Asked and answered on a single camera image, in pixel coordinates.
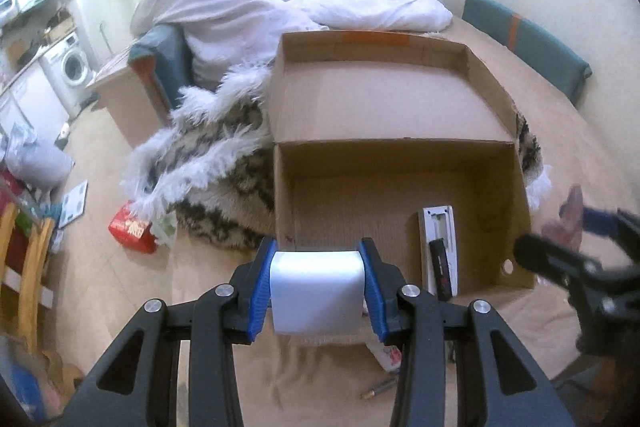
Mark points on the white pill bottle red label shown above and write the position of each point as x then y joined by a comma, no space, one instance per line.
389,357

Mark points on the green cushion orange stripe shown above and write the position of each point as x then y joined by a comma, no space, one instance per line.
532,44

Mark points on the gold black AA battery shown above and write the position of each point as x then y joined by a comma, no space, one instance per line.
379,388

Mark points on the open cardboard box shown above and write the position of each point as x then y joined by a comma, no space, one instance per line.
370,128

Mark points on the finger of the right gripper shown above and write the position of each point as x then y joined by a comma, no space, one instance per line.
621,226
555,256

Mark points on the white washing machine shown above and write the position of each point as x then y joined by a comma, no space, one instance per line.
68,70

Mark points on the person right hand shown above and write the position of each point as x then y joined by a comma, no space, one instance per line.
613,398

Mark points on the bathroom scale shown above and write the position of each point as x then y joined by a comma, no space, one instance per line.
73,204

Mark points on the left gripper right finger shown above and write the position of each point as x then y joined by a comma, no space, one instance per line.
499,382

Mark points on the grey laundry bag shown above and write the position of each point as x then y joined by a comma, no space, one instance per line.
37,163

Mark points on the black lighter red print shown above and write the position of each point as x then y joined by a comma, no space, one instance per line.
441,269

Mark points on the yellow wooden chair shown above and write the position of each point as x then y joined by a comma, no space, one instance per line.
29,286

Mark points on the white kitchen cabinet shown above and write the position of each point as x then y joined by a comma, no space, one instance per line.
31,100

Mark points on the beige bedside cabinet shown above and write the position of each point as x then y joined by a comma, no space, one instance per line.
132,97

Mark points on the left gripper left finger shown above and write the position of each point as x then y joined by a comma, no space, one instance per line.
135,382

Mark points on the white rectangular remote holder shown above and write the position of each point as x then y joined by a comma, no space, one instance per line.
437,222

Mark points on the white earbuds case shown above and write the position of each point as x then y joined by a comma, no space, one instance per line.
316,292

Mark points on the white duvet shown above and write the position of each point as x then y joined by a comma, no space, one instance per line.
223,33

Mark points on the furry black white blanket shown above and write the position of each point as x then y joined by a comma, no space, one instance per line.
212,167

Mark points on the white plastic bag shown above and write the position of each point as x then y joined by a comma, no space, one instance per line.
165,229

